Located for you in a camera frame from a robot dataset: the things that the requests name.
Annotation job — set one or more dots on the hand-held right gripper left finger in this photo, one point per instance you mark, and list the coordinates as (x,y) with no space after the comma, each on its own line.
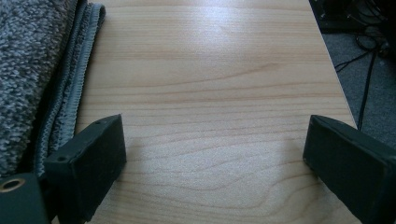
(84,168)

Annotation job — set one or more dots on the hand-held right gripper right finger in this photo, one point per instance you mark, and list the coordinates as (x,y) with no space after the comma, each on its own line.
(351,168)

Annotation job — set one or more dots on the grey towel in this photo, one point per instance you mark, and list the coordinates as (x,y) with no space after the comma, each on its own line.
(28,71)

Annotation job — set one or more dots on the black stand base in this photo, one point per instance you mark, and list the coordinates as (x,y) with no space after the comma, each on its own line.
(339,15)

